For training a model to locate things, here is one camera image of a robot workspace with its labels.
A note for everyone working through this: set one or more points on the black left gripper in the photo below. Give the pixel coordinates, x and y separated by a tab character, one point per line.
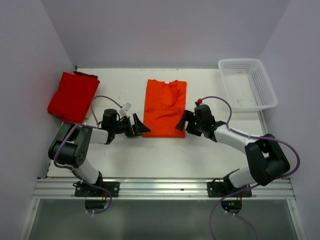
138	127

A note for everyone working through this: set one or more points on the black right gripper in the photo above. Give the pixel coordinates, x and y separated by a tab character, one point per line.
187	116

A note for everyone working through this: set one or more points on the orange t shirt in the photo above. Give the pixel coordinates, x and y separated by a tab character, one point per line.
164	106

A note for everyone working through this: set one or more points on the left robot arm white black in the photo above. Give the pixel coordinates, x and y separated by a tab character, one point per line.
70	146

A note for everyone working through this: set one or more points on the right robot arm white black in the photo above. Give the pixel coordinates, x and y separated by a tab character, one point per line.
266	160

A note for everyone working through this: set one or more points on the white plastic basket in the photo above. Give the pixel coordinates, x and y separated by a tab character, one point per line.
247	85

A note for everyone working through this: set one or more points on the folded red t shirt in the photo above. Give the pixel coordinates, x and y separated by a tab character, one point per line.
71	101

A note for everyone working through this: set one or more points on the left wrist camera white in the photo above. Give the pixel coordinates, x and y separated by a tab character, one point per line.
123	112

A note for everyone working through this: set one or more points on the aluminium mounting rail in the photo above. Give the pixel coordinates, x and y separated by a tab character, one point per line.
158	189

